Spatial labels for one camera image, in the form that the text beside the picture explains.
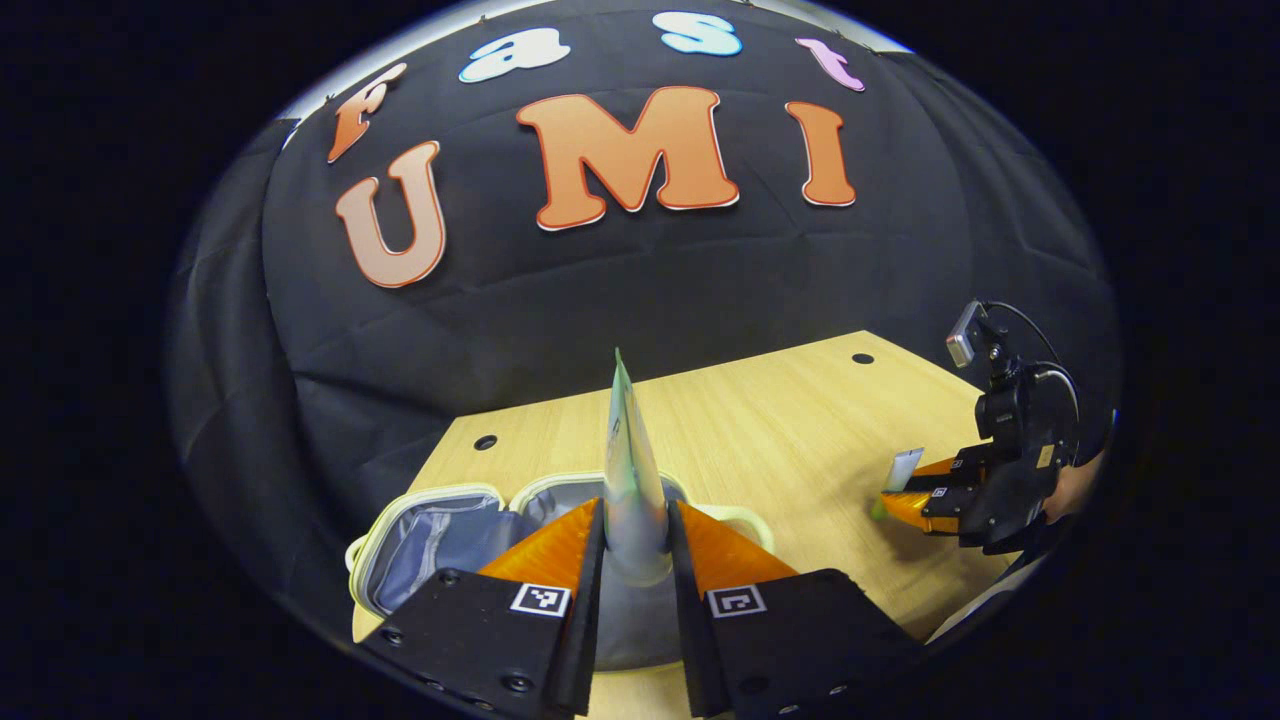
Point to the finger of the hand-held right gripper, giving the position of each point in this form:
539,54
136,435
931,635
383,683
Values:
968,462
945,503

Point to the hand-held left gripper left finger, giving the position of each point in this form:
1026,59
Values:
588,620

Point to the small cream suitcase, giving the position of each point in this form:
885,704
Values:
430,540

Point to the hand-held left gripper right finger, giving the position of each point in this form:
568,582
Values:
690,620

